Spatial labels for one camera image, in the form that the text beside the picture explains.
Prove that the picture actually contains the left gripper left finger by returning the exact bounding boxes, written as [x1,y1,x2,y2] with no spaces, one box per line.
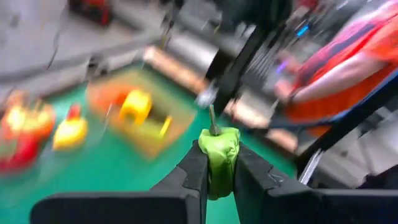
[30,139,209,224]

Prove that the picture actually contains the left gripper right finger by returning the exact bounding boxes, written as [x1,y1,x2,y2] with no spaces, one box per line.
[233,142,398,224]

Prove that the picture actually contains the small yellow squash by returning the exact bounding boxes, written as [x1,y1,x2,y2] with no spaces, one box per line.
[159,115,174,138]

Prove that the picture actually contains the small green pepper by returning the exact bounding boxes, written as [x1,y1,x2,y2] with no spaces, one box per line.
[198,104,241,200]

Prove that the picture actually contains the yellow lemon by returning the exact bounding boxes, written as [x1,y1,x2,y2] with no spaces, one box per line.
[52,117,89,151]

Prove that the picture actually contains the yellow bell pepper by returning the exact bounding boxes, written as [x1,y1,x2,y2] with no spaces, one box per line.
[118,89,153,125]

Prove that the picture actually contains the large red orange tomato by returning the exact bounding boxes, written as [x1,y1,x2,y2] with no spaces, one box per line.
[1,90,57,141]

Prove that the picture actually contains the person's left forearm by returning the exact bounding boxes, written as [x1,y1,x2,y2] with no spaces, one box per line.
[292,51,389,105]

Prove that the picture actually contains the clear plastic bin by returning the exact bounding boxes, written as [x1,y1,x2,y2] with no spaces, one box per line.
[0,83,109,178]

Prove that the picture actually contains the wooden tray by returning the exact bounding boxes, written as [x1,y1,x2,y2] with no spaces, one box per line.
[86,68,197,158]

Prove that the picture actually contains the person's left hand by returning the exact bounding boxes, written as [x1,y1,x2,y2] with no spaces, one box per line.
[273,79,296,102]

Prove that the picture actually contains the person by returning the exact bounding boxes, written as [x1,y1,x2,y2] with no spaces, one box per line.
[273,0,398,138]

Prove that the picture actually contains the red black crate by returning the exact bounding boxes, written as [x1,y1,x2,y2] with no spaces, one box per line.
[70,0,113,26]

